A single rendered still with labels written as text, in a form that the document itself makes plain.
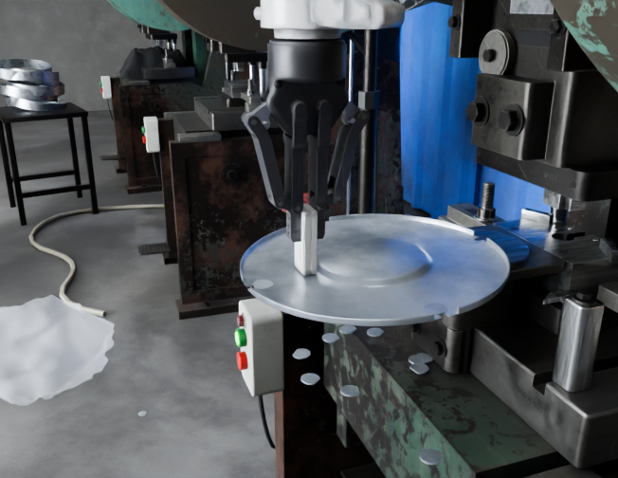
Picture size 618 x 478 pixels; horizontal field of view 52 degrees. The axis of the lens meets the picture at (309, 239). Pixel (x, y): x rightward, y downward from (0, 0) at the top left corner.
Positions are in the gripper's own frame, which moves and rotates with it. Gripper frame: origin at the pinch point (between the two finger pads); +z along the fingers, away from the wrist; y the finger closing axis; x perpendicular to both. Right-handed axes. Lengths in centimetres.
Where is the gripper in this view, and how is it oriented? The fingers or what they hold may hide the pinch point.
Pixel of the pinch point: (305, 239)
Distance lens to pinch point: 66.8
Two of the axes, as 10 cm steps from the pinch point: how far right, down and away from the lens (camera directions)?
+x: 3.5, 3.3, -8.8
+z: -0.1, 9.4, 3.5
